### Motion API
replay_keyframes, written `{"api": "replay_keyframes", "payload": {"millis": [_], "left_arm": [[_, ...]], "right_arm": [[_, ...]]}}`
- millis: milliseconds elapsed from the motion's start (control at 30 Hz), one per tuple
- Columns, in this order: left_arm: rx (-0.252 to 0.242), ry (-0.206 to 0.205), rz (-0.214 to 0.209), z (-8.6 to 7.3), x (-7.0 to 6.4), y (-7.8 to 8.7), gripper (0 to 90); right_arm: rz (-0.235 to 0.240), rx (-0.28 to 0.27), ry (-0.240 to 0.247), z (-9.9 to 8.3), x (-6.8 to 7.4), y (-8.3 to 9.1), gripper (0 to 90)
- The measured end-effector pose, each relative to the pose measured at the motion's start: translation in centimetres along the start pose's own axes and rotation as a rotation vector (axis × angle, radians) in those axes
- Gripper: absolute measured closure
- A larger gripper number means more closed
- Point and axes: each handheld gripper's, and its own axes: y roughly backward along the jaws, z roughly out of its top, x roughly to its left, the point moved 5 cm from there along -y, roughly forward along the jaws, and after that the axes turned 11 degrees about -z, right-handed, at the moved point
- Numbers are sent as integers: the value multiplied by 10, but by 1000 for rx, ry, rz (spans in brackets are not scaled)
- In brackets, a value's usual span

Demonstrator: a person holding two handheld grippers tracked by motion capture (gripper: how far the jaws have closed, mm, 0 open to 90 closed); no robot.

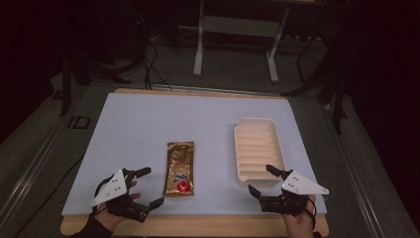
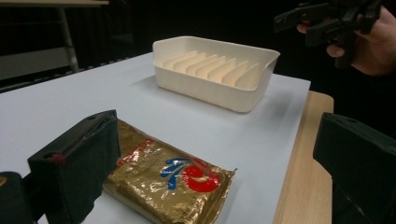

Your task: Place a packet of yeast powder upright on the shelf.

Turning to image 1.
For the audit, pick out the wooden table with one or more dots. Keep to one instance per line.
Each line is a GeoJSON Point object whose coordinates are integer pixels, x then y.
{"type": "Point", "coordinates": [204, 226]}

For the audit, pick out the white metal desk frame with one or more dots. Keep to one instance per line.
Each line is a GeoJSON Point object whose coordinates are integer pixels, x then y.
{"type": "Point", "coordinates": [198, 49]}

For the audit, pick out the black stand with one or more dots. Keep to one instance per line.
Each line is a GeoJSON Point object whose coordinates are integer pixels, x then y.
{"type": "Point", "coordinates": [66, 86]}
{"type": "Point", "coordinates": [336, 99]}

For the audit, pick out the metal strip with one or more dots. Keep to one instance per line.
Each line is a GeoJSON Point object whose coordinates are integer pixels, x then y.
{"type": "Point", "coordinates": [214, 90]}

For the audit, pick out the person's left hand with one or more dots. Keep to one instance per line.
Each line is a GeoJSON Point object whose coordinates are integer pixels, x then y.
{"type": "Point", "coordinates": [108, 220]}

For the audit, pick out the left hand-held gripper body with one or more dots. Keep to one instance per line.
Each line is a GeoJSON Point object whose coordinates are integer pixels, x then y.
{"type": "Point", "coordinates": [112, 188]}

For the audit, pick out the gold snack packet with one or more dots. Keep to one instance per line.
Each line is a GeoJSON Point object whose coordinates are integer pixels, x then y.
{"type": "Point", "coordinates": [179, 168]}

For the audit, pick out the black floor bracket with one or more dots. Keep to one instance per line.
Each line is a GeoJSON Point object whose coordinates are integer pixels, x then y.
{"type": "Point", "coordinates": [79, 122]}

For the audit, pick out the pale blue table mat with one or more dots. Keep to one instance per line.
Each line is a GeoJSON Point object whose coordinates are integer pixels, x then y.
{"type": "Point", "coordinates": [148, 125]}

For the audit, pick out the metal floor rail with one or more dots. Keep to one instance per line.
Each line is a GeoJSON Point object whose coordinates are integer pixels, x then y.
{"type": "Point", "coordinates": [29, 168]}
{"type": "Point", "coordinates": [356, 172]}

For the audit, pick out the person's right hand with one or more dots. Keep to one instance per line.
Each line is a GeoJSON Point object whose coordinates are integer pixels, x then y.
{"type": "Point", "coordinates": [298, 226]}

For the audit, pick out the white ribbed plastic tray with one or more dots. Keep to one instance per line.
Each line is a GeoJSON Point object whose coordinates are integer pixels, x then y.
{"type": "Point", "coordinates": [257, 148]}

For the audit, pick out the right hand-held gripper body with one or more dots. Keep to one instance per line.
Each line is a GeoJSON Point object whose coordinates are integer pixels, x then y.
{"type": "Point", "coordinates": [298, 185]}

